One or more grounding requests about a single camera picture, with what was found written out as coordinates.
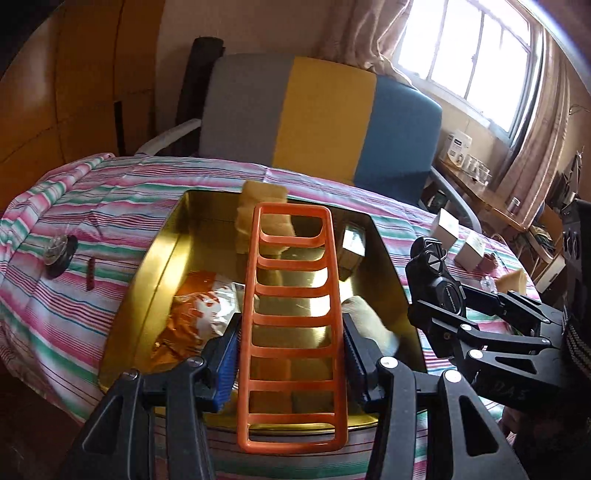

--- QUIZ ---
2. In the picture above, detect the wooden panel wardrobe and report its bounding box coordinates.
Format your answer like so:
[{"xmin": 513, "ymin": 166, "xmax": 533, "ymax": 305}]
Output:
[{"xmin": 0, "ymin": 0, "xmax": 162, "ymax": 195}]

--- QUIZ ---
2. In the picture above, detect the black disc with clear knob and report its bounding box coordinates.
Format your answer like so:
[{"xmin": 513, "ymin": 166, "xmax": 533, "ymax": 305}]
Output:
[{"xmin": 44, "ymin": 233, "xmax": 78, "ymax": 279}]

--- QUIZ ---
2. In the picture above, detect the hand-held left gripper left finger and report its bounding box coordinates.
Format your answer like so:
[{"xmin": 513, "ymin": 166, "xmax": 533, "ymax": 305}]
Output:
[{"xmin": 65, "ymin": 318, "xmax": 243, "ymax": 480}]

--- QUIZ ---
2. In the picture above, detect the small white box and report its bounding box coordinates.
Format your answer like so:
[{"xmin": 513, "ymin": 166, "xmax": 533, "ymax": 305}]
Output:
[
  {"xmin": 455, "ymin": 233, "xmax": 485, "ymax": 271},
  {"xmin": 431, "ymin": 209, "xmax": 460, "ymax": 247}
]

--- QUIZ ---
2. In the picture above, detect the pink patterned curtain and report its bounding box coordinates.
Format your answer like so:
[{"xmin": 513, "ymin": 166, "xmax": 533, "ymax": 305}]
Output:
[
  {"xmin": 318, "ymin": 0, "xmax": 416, "ymax": 84},
  {"xmin": 501, "ymin": 32, "xmax": 573, "ymax": 232}
]

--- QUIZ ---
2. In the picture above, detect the striped pink green tablecloth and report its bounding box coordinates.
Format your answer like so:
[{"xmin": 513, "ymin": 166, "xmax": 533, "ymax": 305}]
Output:
[{"xmin": 0, "ymin": 154, "xmax": 543, "ymax": 480}]

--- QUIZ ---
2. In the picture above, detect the window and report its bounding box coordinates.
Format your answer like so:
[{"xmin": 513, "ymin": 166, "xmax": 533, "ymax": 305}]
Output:
[{"xmin": 397, "ymin": 0, "xmax": 546, "ymax": 144}]

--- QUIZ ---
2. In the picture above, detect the gold metal tin container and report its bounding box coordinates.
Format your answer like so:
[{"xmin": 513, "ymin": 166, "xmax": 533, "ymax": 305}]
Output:
[{"xmin": 98, "ymin": 188, "xmax": 428, "ymax": 432}]

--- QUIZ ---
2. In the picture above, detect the yellow sponge block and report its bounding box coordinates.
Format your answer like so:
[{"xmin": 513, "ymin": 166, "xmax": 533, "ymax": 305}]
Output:
[
  {"xmin": 496, "ymin": 268, "xmax": 528, "ymax": 296},
  {"xmin": 235, "ymin": 181, "xmax": 296, "ymax": 257}
]

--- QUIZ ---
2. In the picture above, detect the cream plush item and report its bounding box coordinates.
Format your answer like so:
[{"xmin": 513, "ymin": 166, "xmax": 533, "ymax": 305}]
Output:
[{"xmin": 341, "ymin": 295, "xmax": 400, "ymax": 356}]

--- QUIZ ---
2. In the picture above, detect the cluster of clear glasses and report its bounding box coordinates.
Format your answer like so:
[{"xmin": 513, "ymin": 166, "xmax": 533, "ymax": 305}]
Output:
[{"xmin": 462, "ymin": 154, "xmax": 491, "ymax": 186}]

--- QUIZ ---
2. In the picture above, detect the small cardboard box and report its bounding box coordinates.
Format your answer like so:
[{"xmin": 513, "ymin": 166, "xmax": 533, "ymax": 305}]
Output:
[{"xmin": 341, "ymin": 222, "xmax": 368, "ymax": 268}]

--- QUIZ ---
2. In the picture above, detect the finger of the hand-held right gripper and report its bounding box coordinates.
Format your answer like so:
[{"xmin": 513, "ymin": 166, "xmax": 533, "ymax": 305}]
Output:
[
  {"xmin": 459, "ymin": 282, "xmax": 566, "ymax": 344},
  {"xmin": 409, "ymin": 300, "xmax": 571, "ymax": 407}
]

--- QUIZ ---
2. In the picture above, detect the grey yellow blue chair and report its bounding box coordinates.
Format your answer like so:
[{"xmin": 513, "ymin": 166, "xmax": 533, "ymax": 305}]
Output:
[{"xmin": 135, "ymin": 53, "xmax": 483, "ymax": 234}]

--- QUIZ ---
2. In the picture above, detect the orange ladder-shaped rack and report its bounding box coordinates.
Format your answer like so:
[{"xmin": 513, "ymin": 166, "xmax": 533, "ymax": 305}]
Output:
[{"xmin": 237, "ymin": 202, "xmax": 349, "ymax": 455}]

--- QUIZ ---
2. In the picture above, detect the wooden side desk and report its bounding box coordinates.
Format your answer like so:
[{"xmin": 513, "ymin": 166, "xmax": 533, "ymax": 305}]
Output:
[{"xmin": 434, "ymin": 152, "xmax": 568, "ymax": 287}]

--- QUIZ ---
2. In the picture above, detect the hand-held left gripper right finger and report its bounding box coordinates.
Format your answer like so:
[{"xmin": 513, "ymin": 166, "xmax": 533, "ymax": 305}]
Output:
[{"xmin": 342, "ymin": 316, "xmax": 529, "ymax": 480}]

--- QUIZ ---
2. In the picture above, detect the orange white snack packet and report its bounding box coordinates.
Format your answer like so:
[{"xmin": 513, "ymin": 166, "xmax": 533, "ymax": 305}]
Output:
[{"xmin": 152, "ymin": 271, "xmax": 247, "ymax": 365}]

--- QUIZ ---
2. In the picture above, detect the white labelled box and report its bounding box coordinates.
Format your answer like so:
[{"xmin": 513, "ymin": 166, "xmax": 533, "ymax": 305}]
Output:
[{"xmin": 445, "ymin": 130, "xmax": 474, "ymax": 162}]

